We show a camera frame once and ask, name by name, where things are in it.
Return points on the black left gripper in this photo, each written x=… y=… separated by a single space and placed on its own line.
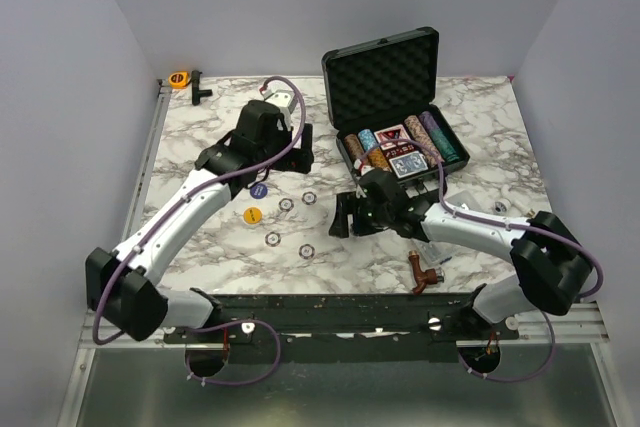
x=301 y=160

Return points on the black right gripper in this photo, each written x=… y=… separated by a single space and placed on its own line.
x=347 y=203

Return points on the blue small blind button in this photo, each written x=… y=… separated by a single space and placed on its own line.
x=258 y=190

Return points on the yellow big blind button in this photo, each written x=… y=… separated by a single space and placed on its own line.
x=252 y=215

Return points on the black triangular all-in button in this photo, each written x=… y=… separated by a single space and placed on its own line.
x=392 y=133

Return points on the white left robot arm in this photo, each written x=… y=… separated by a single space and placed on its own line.
x=123 y=284

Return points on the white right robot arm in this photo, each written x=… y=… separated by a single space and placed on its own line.
x=550 y=265

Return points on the black poker set case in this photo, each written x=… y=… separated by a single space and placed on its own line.
x=379 y=83

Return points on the blue ten poker chip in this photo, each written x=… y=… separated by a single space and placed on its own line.
x=286 y=204
x=272 y=239
x=306 y=251
x=309 y=198

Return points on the brown chip stack row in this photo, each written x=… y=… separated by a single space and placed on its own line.
x=354 y=148

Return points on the blue playing card deck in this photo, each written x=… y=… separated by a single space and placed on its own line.
x=409 y=164

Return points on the clear plastic bag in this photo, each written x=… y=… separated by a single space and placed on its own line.
x=438 y=253

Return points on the brown faucet tap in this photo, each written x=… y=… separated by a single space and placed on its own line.
x=423 y=277

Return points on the teal chip stack row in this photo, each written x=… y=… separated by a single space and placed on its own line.
x=444 y=146

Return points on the black t-shaped tool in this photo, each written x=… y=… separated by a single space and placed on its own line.
x=197 y=92

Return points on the orange tape measure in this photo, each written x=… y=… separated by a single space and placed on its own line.
x=179 y=80

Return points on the white brass small fitting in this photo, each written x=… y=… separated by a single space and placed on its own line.
x=524 y=209

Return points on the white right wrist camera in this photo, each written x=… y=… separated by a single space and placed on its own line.
x=360 y=167

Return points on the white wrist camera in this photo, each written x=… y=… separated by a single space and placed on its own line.
x=360 y=167
x=283 y=99

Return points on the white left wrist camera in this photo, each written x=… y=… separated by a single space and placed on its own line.
x=283 y=99

